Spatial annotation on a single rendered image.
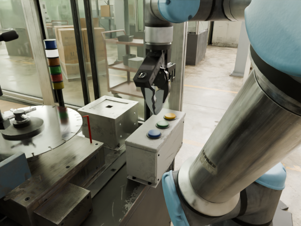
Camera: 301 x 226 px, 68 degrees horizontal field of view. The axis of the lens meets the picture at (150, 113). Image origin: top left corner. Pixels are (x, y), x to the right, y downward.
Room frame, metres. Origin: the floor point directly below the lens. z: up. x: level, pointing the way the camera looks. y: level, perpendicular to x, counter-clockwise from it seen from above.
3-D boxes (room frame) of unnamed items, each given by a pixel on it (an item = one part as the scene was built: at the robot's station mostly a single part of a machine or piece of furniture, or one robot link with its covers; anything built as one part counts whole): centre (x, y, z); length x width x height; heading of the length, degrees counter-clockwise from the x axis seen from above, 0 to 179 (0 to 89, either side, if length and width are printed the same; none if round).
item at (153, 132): (0.61, -0.01, 0.90); 0.04 x 0.04 x 0.02
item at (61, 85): (0.87, 0.38, 0.98); 0.05 x 0.04 x 0.03; 64
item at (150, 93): (0.64, -0.01, 1.01); 0.06 x 0.03 x 0.09; 153
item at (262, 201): (0.38, -0.22, 0.91); 0.13 x 0.12 x 0.14; 106
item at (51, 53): (0.87, 0.38, 1.11); 0.05 x 0.04 x 0.03; 64
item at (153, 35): (0.63, -0.02, 1.20); 0.08 x 0.08 x 0.05
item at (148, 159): (0.68, -0.03, 0.82); 0.28 x 0.11 x 0.15; 154
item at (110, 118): (0.84, 0.17, 0.82); 0.18 x 0.18 x 0.15; 64
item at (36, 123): (0.57, 0.37, 0.96); 0.11 x 0.11 x 0.03
